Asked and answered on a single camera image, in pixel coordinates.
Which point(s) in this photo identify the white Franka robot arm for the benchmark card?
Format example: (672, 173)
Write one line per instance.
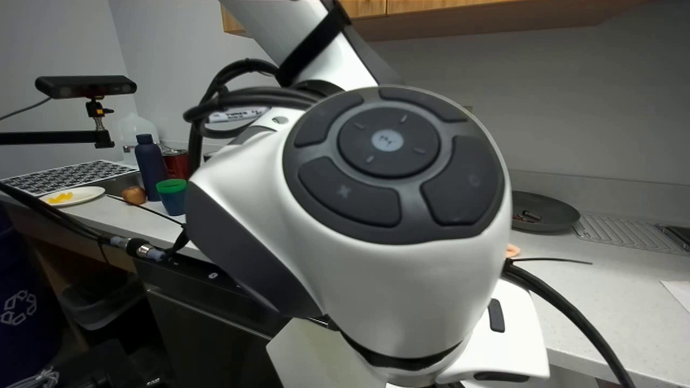
(373, 273)

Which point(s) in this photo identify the dark red mug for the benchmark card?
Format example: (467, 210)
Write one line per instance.
(176, 164)

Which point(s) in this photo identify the blue cup green lid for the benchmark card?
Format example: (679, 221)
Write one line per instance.
(172, 197)

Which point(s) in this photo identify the dark blue bottle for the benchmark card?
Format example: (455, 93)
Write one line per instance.
(150, 169)

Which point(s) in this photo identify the dark grey round plate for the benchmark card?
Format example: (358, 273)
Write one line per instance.
(545, 212)

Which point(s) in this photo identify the black dishwasher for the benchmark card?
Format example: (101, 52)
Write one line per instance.
(194, 337)

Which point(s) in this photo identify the brown toy ball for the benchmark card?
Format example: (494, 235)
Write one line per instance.
(133, 194)

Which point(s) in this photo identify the white plate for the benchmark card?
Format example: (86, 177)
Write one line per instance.
(86, 194)

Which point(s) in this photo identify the black trash bin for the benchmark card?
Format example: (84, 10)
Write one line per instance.
(99, 303)

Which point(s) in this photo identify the grey grid drying tray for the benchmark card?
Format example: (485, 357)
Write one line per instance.
(66, 176)

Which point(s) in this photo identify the yellow food piece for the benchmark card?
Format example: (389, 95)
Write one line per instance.
(61, 197)

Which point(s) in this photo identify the blue recycling bin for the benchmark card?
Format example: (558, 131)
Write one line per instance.
(18, 309)

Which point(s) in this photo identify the white paper sheet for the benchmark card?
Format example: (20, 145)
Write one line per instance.
(679, 294)

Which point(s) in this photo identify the wooden wall cabinet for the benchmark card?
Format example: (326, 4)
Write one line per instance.
(467, 14)

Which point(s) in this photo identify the black stereo camera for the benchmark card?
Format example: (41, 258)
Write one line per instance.
(86, 88)

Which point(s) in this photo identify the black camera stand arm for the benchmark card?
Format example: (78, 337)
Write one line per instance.
(51, 137)

